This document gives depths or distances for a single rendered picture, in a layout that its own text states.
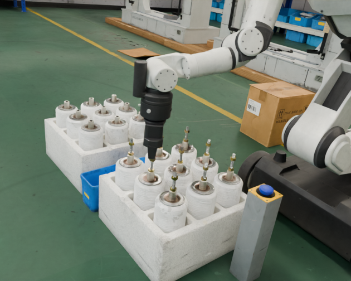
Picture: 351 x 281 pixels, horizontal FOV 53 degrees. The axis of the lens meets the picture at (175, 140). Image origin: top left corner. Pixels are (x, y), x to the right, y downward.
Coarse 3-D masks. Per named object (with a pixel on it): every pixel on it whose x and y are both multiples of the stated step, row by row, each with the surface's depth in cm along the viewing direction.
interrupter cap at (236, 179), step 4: (224, 172) 118; (220, 176) 116; (224, 176) 116; (236, 176) 117; (220, 180) 113; (224, 180) 113; (228, 180) 114; (232, 180) 115; (236, 180) 114; (240, 180) 114; (228, 184) 112; (232, 184) 112; (236, 184) 113
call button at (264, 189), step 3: (261, 186) 98; (264, 186) 98; (267, 186) 98; (270, 186) 99; (261, 189) 97; (264, 189) 97; (267, 189) 97; (270, 189) 97; (273, 189) 97; (261, 192) 97; (264, 192) 96; (267, 192) 96; (270, 192) 96; (267, 195) 97
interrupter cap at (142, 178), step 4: (144, 172) 112; (140, 176) 110; (144, 176) 111; (156, 176) 111; (160, 176) 111; (140, 180) 108; (144, 180) 109; (156, 180) 109; (160, 180) 110; (144, 184) 107; (148, 184) 107; (152, 184) 107; (156, 184) 107
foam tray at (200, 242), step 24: (120, 192) 114; (120, 216) 114; (144, 216) 104; (216, 216) 108; (240, 216) 115; (120, 240) 117; (144, 240) 104; (168, 240) 96; (192, 240) 103; (216, 240) 112; (144, 264) 107; (168, 264) 101; (192, 264) 109
